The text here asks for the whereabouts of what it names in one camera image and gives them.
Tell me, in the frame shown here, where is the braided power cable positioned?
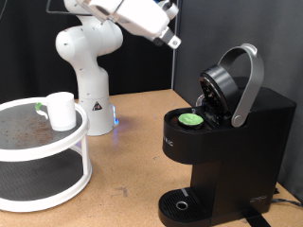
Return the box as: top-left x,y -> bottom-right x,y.
272,187 -> 303,209

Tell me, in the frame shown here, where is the black Keurig coffee machine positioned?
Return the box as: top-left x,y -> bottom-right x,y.
158,43 -> 297,227

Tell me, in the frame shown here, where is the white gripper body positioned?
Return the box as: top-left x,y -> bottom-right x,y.
116,0 -> 171,40

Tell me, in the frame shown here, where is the black curtain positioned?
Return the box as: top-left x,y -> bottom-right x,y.
0,0 -> 178,103

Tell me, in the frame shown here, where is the clear water tank black lid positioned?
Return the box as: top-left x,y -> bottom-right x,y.
231,76 -> 261,93

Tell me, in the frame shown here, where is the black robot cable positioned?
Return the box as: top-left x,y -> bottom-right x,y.
45,0 -> 105,24

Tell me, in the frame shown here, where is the green-lidded coffee pod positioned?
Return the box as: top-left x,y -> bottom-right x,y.
177,113 -> 205,131

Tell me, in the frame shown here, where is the black tape strip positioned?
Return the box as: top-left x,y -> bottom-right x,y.
241,207 -> 273,227

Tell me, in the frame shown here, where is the white two-tier turntable shelf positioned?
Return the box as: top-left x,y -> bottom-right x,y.
0,96 -> 93,213

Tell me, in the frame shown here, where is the white mug green handle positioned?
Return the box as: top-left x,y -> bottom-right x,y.
35,91 -> 77,132

